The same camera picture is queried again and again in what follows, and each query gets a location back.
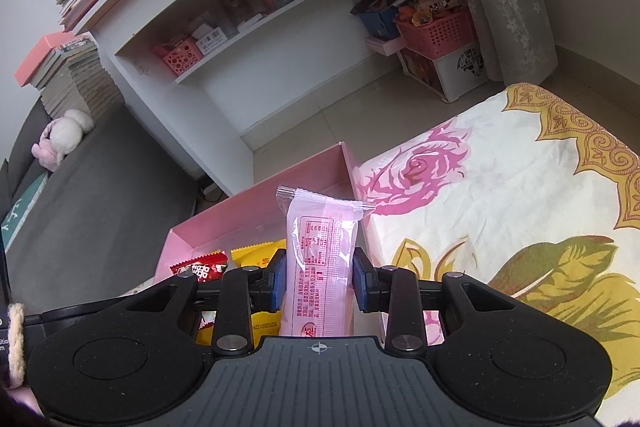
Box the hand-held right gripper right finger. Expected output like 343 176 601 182
352 247 518 355

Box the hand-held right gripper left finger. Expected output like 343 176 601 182
122 251 289 354

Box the pink snack packet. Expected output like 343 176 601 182
276 185 377 338

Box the pink cardboard box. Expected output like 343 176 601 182
152 142 393 340

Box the yellow snack packet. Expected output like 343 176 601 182
196 239 288 349

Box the red snack packet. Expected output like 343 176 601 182
170 251 231 283

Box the teal cushion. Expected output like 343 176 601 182
0 172 48 254

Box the grey sofa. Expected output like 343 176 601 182
0 97 201 315

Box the white pink plush toy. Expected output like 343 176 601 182
31 109 96 172

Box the white shelf unit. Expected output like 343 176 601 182
65 0 481 198

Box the white patterned storage box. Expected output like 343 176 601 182
397 42 488 102

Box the small pink perforated basket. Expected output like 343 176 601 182
152 39 206 78

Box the white labelled box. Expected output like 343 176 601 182
192 27 226 55

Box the stack of grey books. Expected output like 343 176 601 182
15 32 123 120

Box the large pink plastic basket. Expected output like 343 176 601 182
395 4 478 60

